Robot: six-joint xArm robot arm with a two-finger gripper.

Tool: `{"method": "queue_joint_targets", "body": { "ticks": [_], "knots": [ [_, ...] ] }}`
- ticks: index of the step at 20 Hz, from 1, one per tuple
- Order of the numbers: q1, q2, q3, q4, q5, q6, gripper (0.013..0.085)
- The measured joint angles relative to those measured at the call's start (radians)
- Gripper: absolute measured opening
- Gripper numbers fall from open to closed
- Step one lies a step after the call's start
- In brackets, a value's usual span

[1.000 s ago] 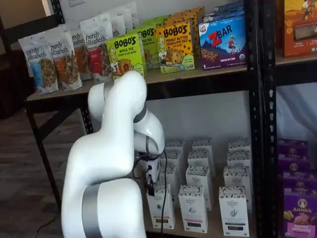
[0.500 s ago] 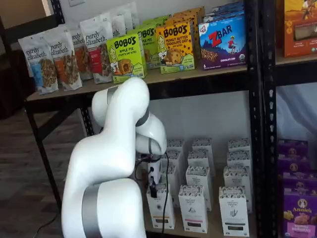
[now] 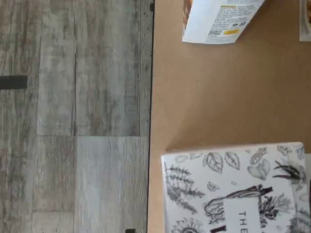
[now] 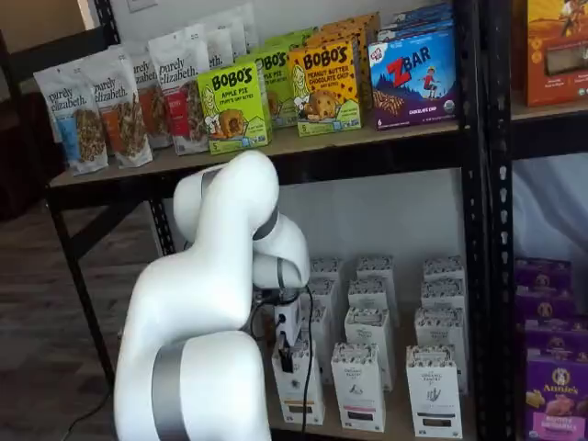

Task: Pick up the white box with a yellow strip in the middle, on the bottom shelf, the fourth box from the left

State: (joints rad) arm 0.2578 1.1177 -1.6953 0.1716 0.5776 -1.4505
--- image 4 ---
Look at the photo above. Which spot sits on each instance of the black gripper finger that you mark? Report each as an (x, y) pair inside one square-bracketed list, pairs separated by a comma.
[(287, 356)]

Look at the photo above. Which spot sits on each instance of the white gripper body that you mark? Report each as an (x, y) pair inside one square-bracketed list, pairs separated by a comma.
[(288, 321)]

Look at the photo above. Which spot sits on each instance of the white box yellow strip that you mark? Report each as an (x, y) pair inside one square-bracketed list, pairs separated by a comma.
[(326, 268), (324, 291), (289, 390), (322, 349)]

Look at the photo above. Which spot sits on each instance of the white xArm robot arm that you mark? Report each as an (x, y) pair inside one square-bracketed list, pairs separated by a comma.
[(184, 298)]

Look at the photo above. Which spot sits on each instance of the white box pink strip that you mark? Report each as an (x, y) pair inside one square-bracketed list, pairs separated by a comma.
[(376, 266), (367, 328), (372, 291), (358, 390)]

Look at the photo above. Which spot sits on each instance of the white box dark strip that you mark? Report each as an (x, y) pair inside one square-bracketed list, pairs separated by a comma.
[(443, 291), (434, 395), (438, 328), (443, 267)]

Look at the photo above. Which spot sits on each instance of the green Bobo's apple pie box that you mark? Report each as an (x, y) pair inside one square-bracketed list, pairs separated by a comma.
[(289, 39), (280, 92), (234, 105)]

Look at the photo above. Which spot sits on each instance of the yellow Bobo's peanut butter box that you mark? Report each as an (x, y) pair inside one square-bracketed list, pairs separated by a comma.
[(353, 20), (324, 87), (335, 33)]

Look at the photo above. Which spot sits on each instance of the purple Annie's pasta box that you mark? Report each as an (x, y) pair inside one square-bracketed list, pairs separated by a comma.
[(542, 275), (556, 399), (546, 308), (556, 337)]

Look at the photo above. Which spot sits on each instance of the blue purple Zbar box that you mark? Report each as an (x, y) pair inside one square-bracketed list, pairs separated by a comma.
[(413, 30), (413, 78), (422, 13)]

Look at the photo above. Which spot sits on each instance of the orange snack box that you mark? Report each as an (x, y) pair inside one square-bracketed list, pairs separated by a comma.
[(556, 55)]

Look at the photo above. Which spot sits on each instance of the black metal shelving rack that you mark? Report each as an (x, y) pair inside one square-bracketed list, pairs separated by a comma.
[(367, 156), (498, 229)]

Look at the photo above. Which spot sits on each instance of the purely elizabeth red granola bag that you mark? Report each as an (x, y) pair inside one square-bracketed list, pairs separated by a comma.
[(179, 92)]

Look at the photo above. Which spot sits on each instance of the purely elizabeth orange granola bag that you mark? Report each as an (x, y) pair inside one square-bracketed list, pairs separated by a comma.
[(149, 96), (121, 119)]

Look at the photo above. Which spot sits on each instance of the white granola bag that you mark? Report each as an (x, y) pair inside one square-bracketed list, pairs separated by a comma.
[(243, 27), (220, 50)]

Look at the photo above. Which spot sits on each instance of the white plastic sheet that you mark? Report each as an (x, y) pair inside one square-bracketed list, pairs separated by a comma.
[(551, 206)]

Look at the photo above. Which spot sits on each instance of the purely elizabeth blue granola bag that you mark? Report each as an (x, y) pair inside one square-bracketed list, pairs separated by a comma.
[(73, 124)]

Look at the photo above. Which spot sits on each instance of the dark brown furniture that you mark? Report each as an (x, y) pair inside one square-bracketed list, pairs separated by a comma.
[(23, 174)]

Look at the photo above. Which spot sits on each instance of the white wall switch plate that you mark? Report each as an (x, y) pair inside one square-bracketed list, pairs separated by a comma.
[(142, 5)]

